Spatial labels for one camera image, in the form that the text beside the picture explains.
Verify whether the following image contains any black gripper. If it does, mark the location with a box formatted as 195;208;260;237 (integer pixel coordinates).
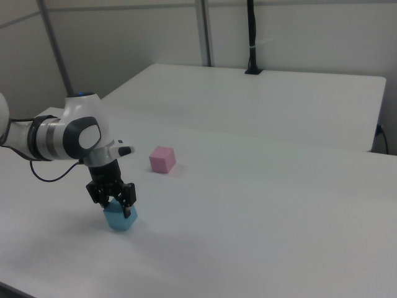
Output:
86;159;138;220

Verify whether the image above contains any blue foam cube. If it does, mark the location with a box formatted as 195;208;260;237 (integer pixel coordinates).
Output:
102;198;139;232

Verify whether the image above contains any pink foam cube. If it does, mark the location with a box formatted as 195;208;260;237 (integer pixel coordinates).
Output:
148;145;177;174

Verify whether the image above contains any white rectangular table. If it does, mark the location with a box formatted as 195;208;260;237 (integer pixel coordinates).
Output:
100;63;387;153

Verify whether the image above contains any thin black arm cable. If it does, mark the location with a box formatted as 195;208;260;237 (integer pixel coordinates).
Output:
29;158;85;183

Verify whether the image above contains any slanted grey metal post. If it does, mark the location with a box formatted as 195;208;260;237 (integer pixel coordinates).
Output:
36;0;76;95

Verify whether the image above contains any grey metal partition post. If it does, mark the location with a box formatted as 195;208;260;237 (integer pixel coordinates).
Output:
195;0;215;67

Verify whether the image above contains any black pole with cables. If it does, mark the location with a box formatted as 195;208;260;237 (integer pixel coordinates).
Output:
244;0;264;76

